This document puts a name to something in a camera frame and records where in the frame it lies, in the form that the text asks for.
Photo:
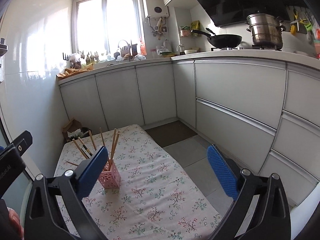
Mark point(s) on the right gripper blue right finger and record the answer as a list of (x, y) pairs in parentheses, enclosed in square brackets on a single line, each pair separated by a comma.
[(225, 175)]

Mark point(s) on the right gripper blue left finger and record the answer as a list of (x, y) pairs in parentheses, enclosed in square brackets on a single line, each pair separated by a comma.
[(88, 172)]

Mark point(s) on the pink perforated utensil holder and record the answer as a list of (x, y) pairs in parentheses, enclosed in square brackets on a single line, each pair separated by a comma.
[(110, 177)]

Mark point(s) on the black chopstick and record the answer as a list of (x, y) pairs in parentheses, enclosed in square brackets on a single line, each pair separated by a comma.
[(85, 148)]

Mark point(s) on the white lower kitchen cabinets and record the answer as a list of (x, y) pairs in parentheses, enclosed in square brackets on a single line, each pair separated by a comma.
[(264, 112)]

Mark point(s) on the person's left hand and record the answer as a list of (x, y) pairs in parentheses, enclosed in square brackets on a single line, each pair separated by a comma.
[(15, 223)]

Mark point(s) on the brown paper bag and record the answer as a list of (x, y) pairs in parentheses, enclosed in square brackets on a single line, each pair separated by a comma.
[(70, 127)]

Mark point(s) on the floral tablecloth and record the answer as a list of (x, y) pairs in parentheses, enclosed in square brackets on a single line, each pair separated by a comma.
[(156, 198)]

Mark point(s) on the dark floor mat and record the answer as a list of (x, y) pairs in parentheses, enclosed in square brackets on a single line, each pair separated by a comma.
[(170, 133)]

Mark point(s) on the yellow cloth on counter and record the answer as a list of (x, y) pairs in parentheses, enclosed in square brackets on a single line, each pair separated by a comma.
[(68, 72)]

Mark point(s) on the white bowl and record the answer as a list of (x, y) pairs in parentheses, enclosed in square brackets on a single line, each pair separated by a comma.
[(190, 51)]

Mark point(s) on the gas stove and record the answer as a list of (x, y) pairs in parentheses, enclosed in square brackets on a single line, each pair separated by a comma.
[(252, 47)]

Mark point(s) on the black wok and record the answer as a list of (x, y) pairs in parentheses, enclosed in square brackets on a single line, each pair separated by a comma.
[(220, 41)]

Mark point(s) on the window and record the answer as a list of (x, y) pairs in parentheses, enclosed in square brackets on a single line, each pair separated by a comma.
[(105, 25)]

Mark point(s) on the stainless steel steamer pot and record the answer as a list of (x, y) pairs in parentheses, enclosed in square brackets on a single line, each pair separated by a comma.
[(266, 30)]

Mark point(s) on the yellow hanging utensil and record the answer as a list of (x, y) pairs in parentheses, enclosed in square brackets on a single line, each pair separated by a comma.
[(295, 23)]

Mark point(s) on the white water heater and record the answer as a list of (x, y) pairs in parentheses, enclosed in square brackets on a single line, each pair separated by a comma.
[(155, 9)]

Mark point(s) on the door handle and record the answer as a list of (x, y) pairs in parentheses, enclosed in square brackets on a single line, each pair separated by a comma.
[(3, 47)]

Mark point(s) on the wall spice rack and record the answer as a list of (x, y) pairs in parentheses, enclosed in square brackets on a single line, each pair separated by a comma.
[(185, 30)]

